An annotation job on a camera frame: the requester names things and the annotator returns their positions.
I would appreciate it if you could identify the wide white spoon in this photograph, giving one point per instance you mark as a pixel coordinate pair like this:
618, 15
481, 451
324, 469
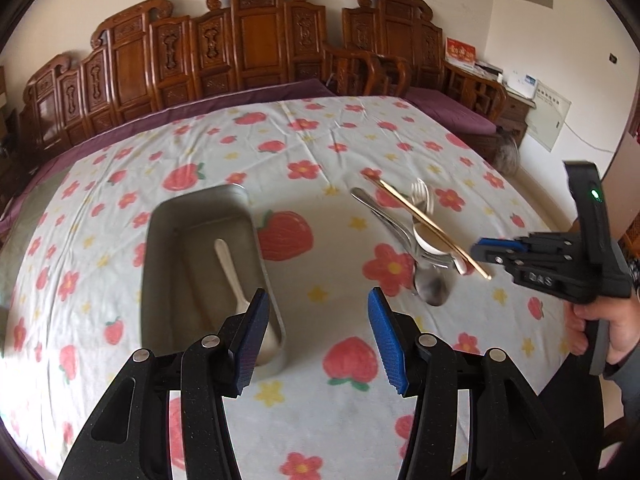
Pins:
432, 244

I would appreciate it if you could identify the steel spoon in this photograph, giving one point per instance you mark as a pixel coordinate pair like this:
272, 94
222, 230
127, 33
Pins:
431, 286

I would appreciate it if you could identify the white plastic fork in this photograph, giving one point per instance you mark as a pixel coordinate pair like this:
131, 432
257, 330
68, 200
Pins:
422, 192

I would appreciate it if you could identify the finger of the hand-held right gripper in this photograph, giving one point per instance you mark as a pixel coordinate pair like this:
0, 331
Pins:
495, 244
492, 258

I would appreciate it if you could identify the person's right hand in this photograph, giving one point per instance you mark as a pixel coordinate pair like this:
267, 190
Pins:
622, 325

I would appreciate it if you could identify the person's right forearm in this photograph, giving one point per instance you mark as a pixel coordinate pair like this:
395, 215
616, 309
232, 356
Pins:
625, 380

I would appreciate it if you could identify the white box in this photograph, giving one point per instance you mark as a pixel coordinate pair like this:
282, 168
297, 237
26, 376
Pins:
522, 85

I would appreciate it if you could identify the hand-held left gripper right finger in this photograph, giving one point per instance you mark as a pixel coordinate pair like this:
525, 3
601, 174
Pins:
387, 340

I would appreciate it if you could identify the person's dark trouser leg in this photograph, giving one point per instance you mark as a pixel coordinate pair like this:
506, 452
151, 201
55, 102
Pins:
580, 425

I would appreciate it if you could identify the steel fork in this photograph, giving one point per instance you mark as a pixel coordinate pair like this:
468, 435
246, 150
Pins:
372, 208

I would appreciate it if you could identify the carved wooden armchair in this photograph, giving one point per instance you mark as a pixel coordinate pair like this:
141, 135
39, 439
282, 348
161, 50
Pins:
400, 25

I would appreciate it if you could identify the strawberry flower print tablecloth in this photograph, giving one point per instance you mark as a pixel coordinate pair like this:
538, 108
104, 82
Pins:
325, 160

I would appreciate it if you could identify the grey metal tray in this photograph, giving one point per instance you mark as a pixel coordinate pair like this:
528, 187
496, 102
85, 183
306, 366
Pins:
200, 220

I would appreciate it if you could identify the purple armchair cushion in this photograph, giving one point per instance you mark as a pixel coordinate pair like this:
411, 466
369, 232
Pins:
450, 107

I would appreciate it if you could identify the slim white spoon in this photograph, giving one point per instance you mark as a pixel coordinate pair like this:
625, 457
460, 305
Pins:
232, 272

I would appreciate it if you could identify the carved wooden bench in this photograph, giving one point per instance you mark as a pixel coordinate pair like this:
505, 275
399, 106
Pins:
255, 35

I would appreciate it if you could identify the wooden side table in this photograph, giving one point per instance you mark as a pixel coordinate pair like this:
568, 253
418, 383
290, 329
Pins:
515, 110

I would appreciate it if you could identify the white wall chart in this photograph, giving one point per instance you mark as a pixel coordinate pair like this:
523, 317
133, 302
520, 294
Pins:
547, 117

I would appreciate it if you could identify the long purple bench cushion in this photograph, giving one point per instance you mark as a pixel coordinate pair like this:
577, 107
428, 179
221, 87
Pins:
300, 89

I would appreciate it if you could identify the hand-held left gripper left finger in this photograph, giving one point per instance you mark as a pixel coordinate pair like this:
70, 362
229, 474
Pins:
252, 340

